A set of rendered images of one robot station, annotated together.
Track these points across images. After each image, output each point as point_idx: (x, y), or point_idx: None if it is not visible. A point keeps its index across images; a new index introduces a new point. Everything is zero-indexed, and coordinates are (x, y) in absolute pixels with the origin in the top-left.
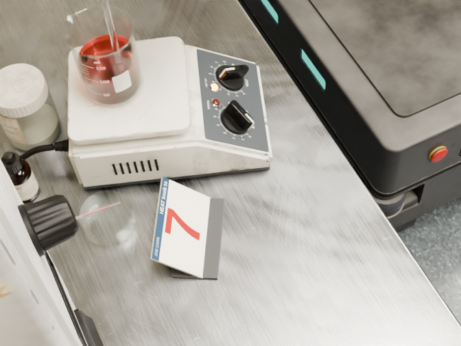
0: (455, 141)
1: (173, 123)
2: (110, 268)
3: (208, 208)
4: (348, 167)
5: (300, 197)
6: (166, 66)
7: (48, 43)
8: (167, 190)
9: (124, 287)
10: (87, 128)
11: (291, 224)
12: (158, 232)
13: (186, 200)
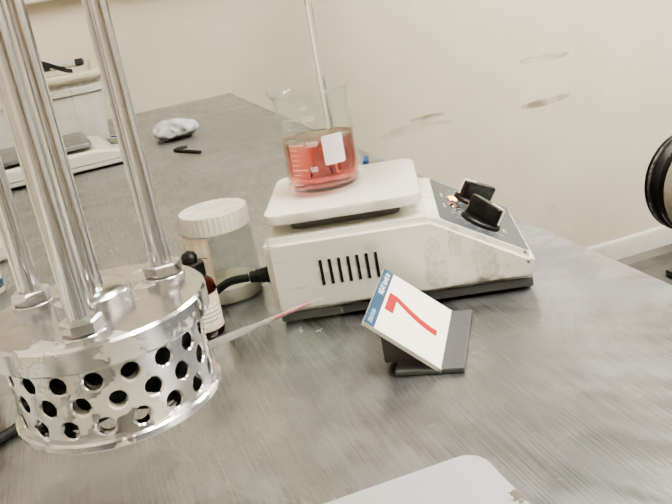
0: None
1: (396, 193)
2: (306, 377)
3: (448, 317)
4: (646, 276)
5: (580, 302)
6: (390, 171)
7: (261, 246)
8: (390, 280)
9: (324, 390)
10: (288, 208)
11: (571, 321)
12: (375, 305)
13: (417, 298)
